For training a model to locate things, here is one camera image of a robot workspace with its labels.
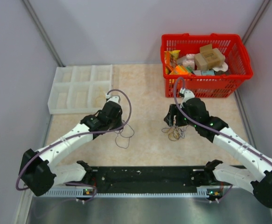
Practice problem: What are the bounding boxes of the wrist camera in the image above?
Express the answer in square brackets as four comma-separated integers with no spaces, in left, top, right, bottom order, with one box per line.
[105,94,121,104]
[179,88,195,101]

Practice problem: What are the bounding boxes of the red plastic shopping basket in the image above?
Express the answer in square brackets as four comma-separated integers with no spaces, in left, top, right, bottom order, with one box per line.
[160,34,253,98]

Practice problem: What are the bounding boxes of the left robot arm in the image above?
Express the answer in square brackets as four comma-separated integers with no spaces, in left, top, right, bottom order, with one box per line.
[19,96,123,196]

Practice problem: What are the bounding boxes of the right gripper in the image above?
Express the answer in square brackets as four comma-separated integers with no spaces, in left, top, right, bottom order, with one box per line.
[164,104,198,128]

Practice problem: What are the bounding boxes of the pink white package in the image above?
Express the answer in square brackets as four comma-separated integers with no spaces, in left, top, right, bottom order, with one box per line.
[181,54,195,69]

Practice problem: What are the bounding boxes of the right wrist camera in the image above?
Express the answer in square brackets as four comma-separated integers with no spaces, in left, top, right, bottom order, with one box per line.
[179,88,195,101]

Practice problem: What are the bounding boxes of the white foam compartment tray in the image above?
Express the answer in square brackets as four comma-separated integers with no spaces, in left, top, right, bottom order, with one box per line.
[48,64,113,115]

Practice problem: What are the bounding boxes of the brown cardboard box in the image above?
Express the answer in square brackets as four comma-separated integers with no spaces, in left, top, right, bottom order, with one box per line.
[194,48,226,70]

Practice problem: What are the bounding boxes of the yellow snack bag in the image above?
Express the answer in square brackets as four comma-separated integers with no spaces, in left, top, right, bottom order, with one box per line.
[164,50,180,72]

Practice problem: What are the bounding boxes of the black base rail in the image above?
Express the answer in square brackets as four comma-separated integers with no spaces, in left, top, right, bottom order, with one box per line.
[65,165,234,194]

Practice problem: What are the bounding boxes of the small open cardboard box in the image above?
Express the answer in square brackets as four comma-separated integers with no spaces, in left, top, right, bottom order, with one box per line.
[200,44,213,54]

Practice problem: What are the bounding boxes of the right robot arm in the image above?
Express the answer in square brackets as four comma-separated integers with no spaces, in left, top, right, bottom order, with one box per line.
[164,97,272,208]

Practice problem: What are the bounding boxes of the orange snack packet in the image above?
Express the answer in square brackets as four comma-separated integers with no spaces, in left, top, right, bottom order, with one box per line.
[169,65,192,76]

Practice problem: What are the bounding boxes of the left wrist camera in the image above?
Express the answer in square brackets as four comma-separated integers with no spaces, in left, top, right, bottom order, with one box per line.
[105,94,121,104]

